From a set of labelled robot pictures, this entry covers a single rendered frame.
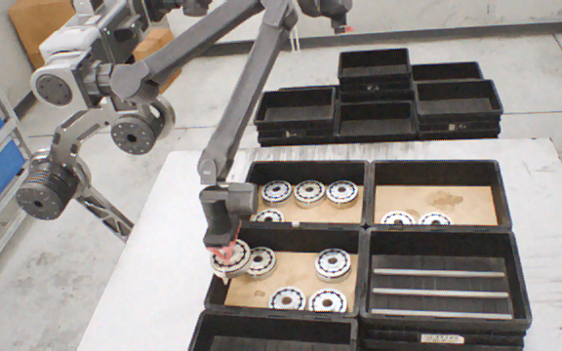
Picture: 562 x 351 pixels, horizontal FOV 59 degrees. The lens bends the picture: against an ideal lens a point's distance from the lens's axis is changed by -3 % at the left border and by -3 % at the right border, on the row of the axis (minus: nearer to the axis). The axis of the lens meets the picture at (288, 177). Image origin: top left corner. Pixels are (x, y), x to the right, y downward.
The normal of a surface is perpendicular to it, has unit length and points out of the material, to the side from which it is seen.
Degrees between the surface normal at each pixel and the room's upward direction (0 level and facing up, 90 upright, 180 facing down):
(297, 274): 0
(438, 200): 0
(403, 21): 90
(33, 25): 90
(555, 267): 0
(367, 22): 90
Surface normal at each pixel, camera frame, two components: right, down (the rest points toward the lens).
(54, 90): -0.12, 0.65
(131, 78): -0.18, -0.04
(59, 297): -0.14, -0.76
